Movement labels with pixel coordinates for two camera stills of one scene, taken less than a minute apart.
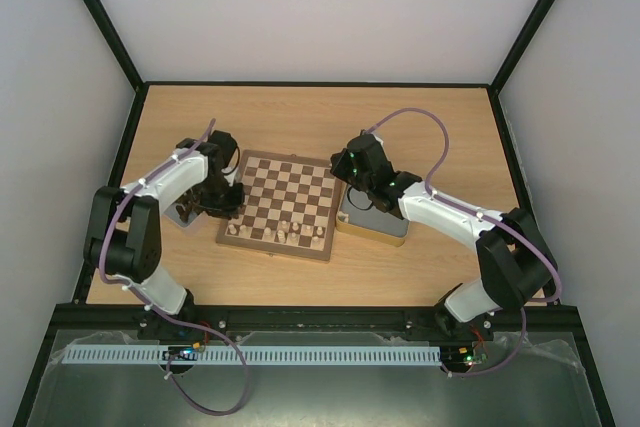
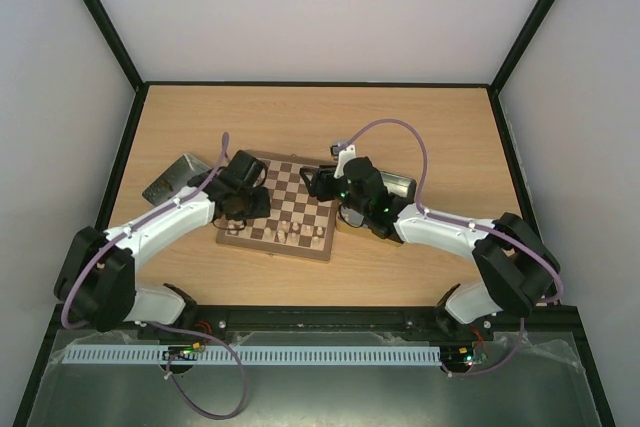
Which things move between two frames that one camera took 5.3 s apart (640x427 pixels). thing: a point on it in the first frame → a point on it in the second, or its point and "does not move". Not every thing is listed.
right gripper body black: (341, 163) → (323, 185)
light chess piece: (317, 241) does not move
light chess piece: (268, 238) does not move
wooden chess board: (291, 206) does not move
